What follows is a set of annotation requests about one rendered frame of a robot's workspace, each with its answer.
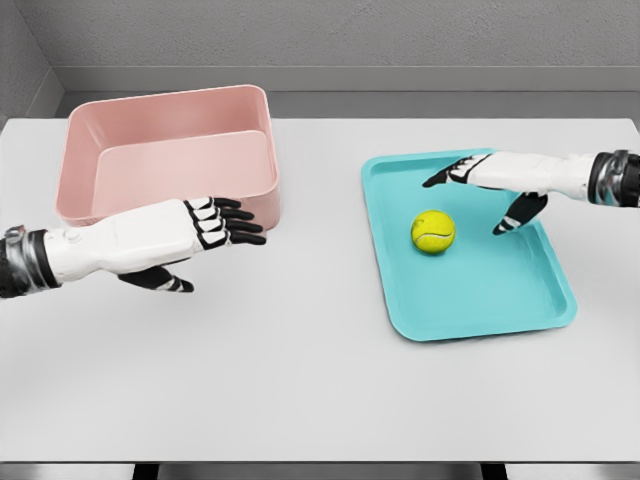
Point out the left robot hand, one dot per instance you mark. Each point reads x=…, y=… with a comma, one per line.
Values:
x=155, y=230

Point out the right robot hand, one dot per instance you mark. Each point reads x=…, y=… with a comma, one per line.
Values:
x=505, y=172

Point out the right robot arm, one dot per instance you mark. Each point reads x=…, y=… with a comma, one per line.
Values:
x=590, y=177

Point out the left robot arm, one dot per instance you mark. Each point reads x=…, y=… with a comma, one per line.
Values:
x=55, y=252

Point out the pink basket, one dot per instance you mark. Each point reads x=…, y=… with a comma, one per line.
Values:
x=170, y=150

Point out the yellow tennis ball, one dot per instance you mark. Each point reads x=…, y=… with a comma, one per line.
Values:
x=433, y=231

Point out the blue tray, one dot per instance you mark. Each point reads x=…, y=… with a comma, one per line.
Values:
x=480, y=280

